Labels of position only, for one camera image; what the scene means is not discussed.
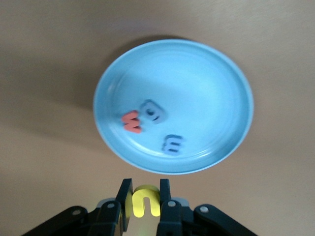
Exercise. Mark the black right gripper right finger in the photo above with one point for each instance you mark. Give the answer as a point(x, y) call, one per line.
point(172, 218)

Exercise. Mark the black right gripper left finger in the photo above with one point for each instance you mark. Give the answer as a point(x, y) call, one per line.
point(108, 218)

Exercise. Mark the yellow foam letter c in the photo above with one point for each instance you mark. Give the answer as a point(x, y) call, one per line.
point(140, 194)

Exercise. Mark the blue foam letter E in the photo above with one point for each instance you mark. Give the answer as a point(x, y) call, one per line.
point(173, 145)

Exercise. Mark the red foam letter m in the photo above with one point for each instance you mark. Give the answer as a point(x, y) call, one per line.
point(131, 123)

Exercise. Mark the blue foam letter g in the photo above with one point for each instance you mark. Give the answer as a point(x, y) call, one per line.
point(152, 111)

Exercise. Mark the blue plate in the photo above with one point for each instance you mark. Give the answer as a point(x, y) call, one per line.
point(197, 98)

